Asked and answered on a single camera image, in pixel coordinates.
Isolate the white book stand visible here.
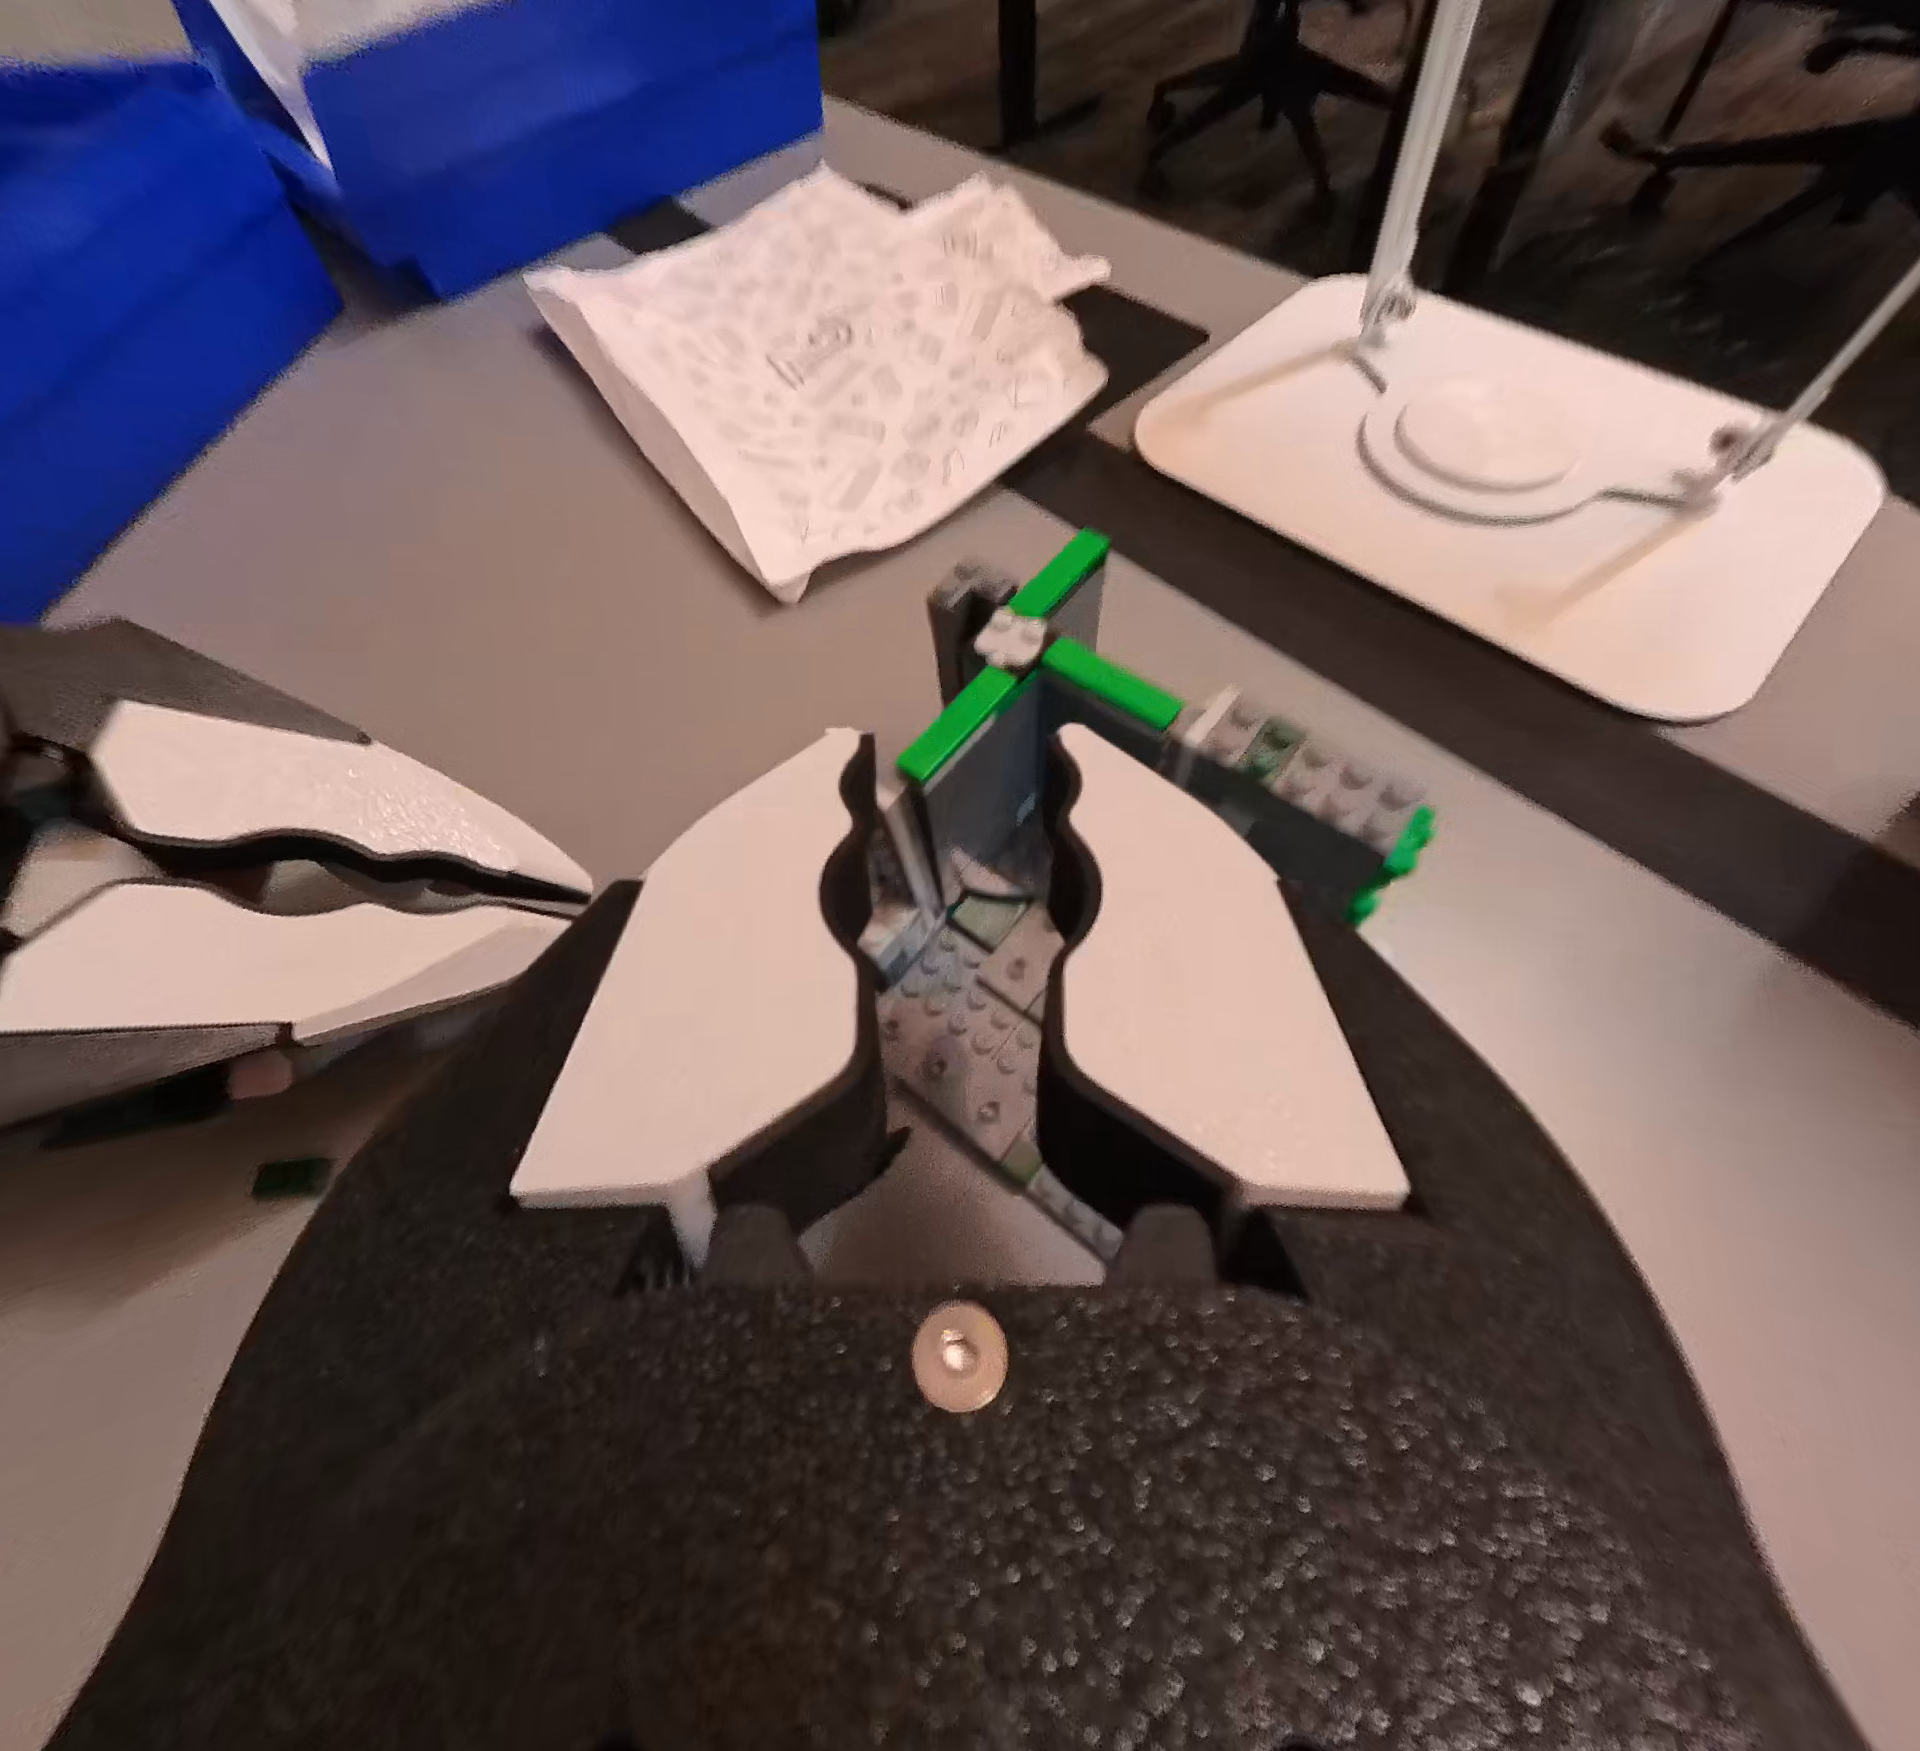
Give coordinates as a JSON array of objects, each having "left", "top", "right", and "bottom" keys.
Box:
[{"left": 1133, "top": 0, "right": 1920, "bottom": 729}]

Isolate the blue plastic bin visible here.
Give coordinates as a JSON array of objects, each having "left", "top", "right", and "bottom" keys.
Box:
[
  {"left": 167, "top": 0, "right": 827, "bottom": 303},
  {"left": 0, "top": 56, "right": 347, "bottom": 628}
]

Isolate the grey green lego building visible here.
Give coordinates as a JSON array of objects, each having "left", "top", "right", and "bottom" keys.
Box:
[{"left": 862, "top": 529, "right": 1438, "bottom": 1250}]

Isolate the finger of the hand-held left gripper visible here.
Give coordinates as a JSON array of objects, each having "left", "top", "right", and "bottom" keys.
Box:
[
  {"left": 0, "top": 878, "right": 584, "bottom": 1050},
  {"left": 88, "top": 700, "right": 597, "bottom": 905}
]

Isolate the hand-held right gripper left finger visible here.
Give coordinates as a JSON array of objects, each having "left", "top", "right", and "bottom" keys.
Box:
[{"left": 507, "top": 726, "right": 909, "bottom": 1280}]

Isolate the torn printed paper bag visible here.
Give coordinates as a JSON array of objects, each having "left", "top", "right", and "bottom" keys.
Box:
[{"left": 524, "top": 167, "right": 1116, "bottom": 606}]

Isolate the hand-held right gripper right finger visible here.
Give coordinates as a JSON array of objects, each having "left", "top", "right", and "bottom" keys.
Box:
[{"left": 1038, "top": 723, "right": 1414, "bottom": 1274}]

